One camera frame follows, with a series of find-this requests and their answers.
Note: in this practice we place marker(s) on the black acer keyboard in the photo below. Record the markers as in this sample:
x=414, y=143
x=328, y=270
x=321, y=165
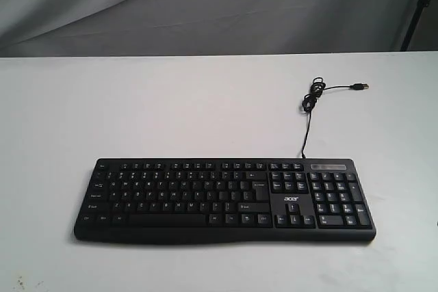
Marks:
x=224, y=200

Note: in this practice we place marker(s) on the grey backdrop cloth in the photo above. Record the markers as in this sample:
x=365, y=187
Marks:
x=53, y=28

